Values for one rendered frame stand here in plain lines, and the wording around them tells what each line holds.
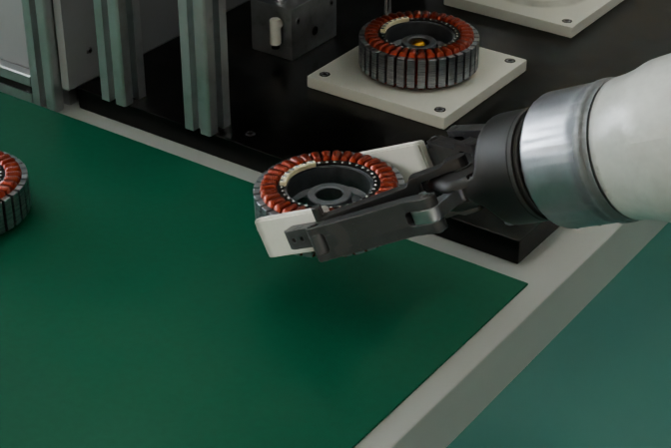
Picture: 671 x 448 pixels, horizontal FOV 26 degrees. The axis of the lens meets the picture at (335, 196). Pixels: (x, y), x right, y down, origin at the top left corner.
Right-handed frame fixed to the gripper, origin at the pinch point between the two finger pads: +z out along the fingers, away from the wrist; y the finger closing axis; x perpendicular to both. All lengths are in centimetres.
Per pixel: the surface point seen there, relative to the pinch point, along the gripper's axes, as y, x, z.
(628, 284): 118, -61, 63
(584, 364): 94, -63, 59
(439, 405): -7.3, -13.4, -9.6
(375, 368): -7.2, -10.4, -5.0
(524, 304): 6.1, -12.6, -8.4
